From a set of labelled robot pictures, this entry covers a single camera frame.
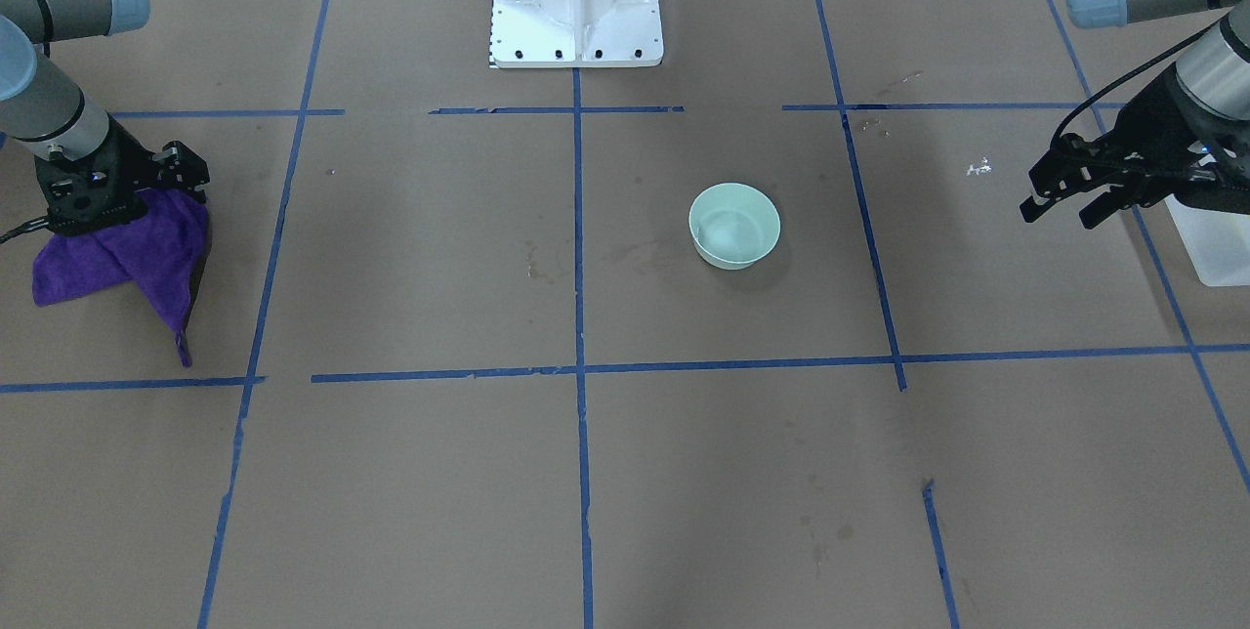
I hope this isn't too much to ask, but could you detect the purple microfiber cloth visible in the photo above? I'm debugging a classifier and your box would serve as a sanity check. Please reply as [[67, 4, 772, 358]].
[[33, 189, 211, 366]]

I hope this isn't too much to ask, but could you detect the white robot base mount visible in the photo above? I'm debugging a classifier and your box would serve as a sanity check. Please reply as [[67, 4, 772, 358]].
[[488, 0, 665, 69]]

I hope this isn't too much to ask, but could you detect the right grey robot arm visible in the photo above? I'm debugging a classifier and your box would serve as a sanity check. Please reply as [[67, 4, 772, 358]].
[[1, 0, 210, 236]]

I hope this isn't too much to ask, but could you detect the translucent white plastic box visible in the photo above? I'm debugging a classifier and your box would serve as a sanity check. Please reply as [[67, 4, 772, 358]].
[[1165, 198, 1249, 289]]

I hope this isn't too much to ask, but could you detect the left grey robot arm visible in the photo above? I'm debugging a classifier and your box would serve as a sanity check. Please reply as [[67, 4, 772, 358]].
[[1020, 0, 1249, 229]]

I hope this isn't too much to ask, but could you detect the mint green bowl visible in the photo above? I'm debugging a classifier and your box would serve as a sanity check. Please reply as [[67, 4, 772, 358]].
[[688, 183, 781, 273]]

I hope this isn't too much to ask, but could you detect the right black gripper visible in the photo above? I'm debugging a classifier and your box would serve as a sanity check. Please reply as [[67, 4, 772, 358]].
[[36, 121, 210, 236]]

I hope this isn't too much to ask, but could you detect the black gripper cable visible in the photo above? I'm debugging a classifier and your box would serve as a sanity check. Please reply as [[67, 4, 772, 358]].
[[1051, 14, 1233, 161]]

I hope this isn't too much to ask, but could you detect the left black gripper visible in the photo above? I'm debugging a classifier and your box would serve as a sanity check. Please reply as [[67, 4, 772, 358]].
[[1020, 65, 1249, 230]]

